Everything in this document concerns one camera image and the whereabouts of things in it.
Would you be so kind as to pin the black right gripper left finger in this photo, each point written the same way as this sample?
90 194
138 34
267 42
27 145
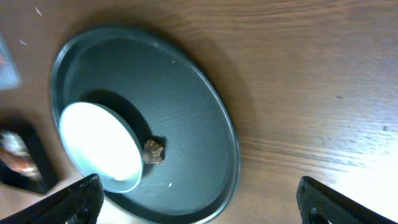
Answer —
80 202

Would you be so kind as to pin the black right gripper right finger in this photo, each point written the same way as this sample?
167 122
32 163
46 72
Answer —
320 204

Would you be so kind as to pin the brown food scrap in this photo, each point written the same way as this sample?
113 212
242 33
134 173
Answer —
153 152

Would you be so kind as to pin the black rectangular food bin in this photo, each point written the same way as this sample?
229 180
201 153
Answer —
35 148

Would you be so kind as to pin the round black tray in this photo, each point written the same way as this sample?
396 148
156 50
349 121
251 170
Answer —
163 96

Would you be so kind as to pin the light grey plate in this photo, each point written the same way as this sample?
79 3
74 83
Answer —
99 141

